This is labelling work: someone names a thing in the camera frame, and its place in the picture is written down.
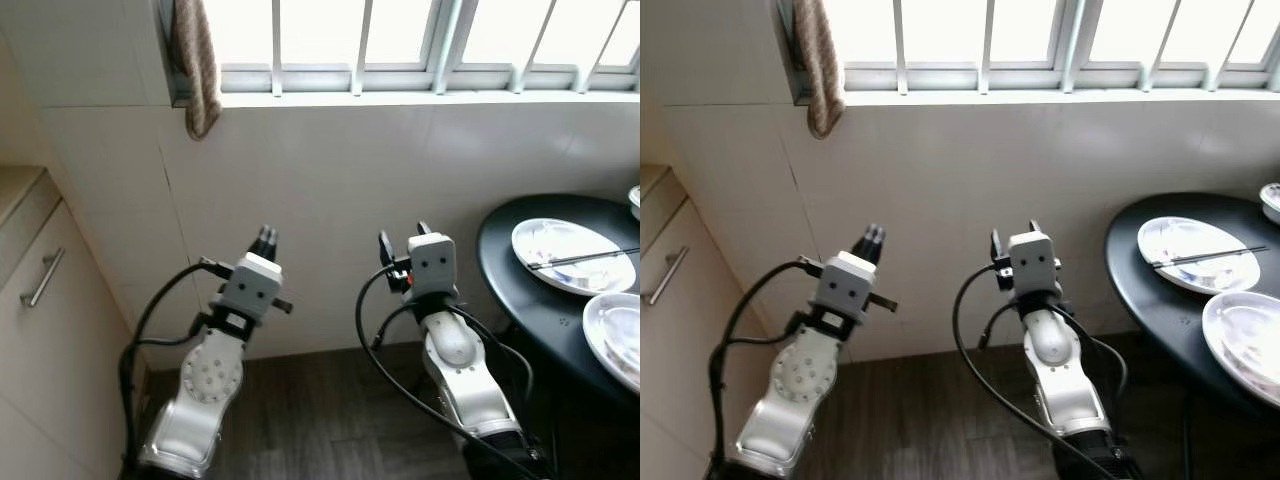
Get white plate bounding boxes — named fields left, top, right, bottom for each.
left=1137, top=216, right=1263, bottom=296
left=1202, top=291, right=1280, bottom=406
left=582, top=293, right=640, bottom=393
left=511, top=218, right=637, bottom=297

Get beige kitchen cabinet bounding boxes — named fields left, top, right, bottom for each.
left=640, top=165, right=766, bottom=480
left=0, top=165, right=141, bottom=480

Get black round table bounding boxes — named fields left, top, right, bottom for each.
left=476, top=193, right=640, bottom=406
left=1104, top=192, right=1280, bottom=421

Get black chopsticks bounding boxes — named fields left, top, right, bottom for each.
left=527, top=247, right=640, bottom=271
left=1152, top=245, right=1271, bottom=269

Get brown hanging towel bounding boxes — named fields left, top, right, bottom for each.
left=170, top=0, right=223, bottom=141
left=793, top=0, right=846, bottom=139

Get black table leg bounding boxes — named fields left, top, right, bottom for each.
left=1180, top=395, right=1197, bottom=480
left=540, top=385, right=563, bottom=480

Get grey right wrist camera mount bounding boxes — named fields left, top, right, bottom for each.
left=408, top=232, right=459, bottom=298
left=1007, top=231, right=1061, bottom=298

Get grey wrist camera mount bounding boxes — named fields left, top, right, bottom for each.
left=1007, top=231, right=1061, bottom=298
left=218, top=252, right=284, bottom=323
left=815, top=250, right=886, bottom=326
left=408, top=232, right=459, bottom=298

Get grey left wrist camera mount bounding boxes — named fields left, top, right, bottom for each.
left=218, top=252, right=284, bottom=323
left=815, top=250, right=886, bottom=326

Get metal cabinet handle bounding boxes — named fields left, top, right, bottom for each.
left=648, top=245, right=691, bottom=307
left=21, top=247, right=66, bottom=309

